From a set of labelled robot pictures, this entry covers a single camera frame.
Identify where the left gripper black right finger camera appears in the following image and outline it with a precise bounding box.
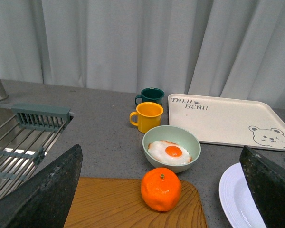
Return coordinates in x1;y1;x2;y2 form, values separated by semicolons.
239;146;285;228

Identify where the fake fried egg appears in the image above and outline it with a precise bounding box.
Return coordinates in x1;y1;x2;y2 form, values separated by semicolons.
147;140;192;165

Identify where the light green bowl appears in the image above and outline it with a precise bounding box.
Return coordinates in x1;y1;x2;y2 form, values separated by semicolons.
142;125;201;173

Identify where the wooden cutting board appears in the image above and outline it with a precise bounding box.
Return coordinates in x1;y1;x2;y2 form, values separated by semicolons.
64;177;208;228

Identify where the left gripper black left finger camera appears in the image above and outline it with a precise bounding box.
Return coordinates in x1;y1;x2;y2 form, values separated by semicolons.
0;144;83;228

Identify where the white curtain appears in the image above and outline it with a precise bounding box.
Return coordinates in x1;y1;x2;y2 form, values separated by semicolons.
0;0;285;109

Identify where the cream bear serving tray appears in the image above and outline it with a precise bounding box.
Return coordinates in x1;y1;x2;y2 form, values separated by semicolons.
168;94;285;151

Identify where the orange mandarin fruit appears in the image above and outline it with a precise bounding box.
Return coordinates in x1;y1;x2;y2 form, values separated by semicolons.
141;168;181;212

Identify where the dark green enamel mug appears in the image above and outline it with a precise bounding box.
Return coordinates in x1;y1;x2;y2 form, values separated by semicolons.
134;87;165;106

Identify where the white ridged plate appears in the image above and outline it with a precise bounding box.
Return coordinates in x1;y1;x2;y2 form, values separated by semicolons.
218;163;266;228

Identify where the metal sink drying rack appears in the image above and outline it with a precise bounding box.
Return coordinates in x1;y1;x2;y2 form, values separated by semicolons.
0;103;75;199

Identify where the yellow enamel mug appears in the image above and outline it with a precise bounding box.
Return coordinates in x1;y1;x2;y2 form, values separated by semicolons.
129;102;163;133

